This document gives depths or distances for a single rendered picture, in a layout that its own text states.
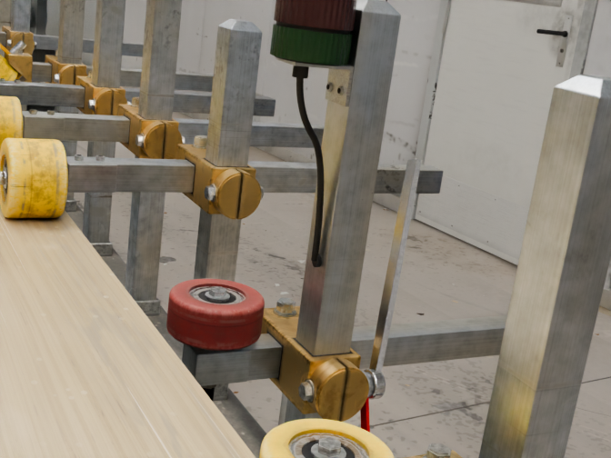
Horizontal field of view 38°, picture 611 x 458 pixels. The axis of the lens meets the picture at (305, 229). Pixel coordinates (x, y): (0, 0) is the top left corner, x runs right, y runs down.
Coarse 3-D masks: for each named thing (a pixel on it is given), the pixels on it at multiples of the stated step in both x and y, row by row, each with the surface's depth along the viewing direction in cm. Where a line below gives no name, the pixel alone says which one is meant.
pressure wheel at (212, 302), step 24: (192, 288) 75; (216, 288) 75; (240, 288) 77; (168, 312) 74; (192, 312) 71; (216, 312) 71; (240, 312) 72; (192, 336) 72; (216, 336) 71; (240, 336) 72
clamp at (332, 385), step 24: (264, 312) 82; (288, 336) 77; (288, 360) 76; (312, 360) 73; (336, 360) 74; (360, 360) 75; (288, 384) 76; (312, 384) 73; (336, 384) 72; (360, 384) 74; (312, 408) 74; (336, 408) 73; (360, 408) 74
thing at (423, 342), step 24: (264, 336) 79; (360, 336) 82; (408, 336) 84; (432, 336) 85; (456, 336) 86; (480, 336) 88; (192, 360) 75; (216, 360) 75; (240, 360) 76; (264, 360) 77; (384, 360) 83; (408, 360) 84; (432, 360) 86
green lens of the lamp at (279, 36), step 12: (276, 36) 66; (288, 36) 65; (300, 36) 64; (312, 36) 64; (324, 36) 64; (336, 36) 65; (348, 36) 66; (276, 48) 66; (288, 48) 65; (300, 48) 64; (312, 48) 64; (324, 48) 64; (336, 48) 65; (348, 48) 66; (300, 60) 65; (312, 60) 64; (324, 60) 65; (336, 60) 65; (348, 60) 67
